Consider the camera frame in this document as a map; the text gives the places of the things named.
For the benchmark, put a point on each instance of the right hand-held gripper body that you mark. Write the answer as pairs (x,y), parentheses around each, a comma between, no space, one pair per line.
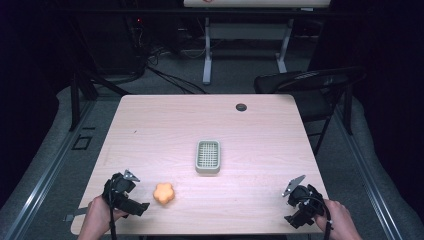
(305,203)

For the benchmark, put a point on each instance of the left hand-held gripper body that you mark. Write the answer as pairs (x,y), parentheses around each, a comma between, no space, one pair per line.
(121,198)

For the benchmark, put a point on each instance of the orange flower-shaped soap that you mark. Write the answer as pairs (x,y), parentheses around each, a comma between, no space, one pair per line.
(164,193)

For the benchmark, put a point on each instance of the grey-green soap dish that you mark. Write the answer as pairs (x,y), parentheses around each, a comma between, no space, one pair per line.
(208,156)

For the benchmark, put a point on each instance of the person's left hand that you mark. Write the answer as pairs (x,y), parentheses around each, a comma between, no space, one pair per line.
(98,215)

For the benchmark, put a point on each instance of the person's right hand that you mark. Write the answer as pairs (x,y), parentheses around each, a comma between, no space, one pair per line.
(338,216)

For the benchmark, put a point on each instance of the black folding chair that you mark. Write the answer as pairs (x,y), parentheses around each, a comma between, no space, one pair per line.
(310,93)

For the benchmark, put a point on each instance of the black metal stand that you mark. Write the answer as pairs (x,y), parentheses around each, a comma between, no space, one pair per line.
(80,96)

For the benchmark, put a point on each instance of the dark round table grommet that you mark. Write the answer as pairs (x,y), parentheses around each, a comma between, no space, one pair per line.
(241,107)

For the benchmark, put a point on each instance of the dark computer tower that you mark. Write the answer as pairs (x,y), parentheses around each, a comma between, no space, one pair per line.
(113,43)

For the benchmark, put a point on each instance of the white desk with metal legs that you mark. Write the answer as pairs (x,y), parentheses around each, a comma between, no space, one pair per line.
(248,31)

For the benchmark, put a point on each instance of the aluminium floor rail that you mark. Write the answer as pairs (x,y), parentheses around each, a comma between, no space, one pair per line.
(43,176)
(366,173)

